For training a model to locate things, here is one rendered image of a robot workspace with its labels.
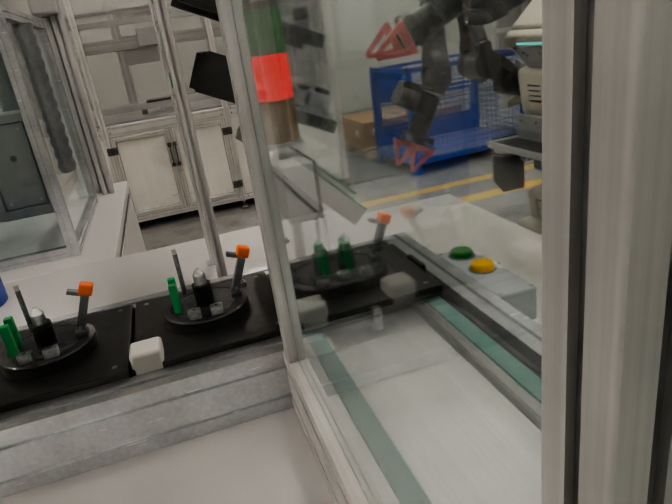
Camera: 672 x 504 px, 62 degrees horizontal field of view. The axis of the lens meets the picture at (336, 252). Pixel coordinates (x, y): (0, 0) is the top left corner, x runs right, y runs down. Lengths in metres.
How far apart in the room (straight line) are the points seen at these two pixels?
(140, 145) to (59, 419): 4.22
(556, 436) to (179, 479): 0.68
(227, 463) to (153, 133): 4.28
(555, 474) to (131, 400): 0.69
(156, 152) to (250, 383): 4.23
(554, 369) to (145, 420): 0.73
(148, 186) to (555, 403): 4.90
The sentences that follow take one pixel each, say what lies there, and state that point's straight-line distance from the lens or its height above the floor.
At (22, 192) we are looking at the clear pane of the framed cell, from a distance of 1.81.
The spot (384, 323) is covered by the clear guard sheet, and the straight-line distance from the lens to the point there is 0.35.
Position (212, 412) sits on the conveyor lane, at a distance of 0.85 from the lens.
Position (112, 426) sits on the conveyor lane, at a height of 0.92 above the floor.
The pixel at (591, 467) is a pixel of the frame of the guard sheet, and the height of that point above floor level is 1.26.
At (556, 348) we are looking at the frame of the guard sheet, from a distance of 0.17.
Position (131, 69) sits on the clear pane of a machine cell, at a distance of 4.92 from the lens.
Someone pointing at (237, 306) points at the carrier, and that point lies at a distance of 0.91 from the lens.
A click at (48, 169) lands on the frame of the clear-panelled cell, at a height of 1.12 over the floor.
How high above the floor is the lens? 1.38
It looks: 22 degrees down
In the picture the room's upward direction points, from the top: 8 degrees counter-clockwise
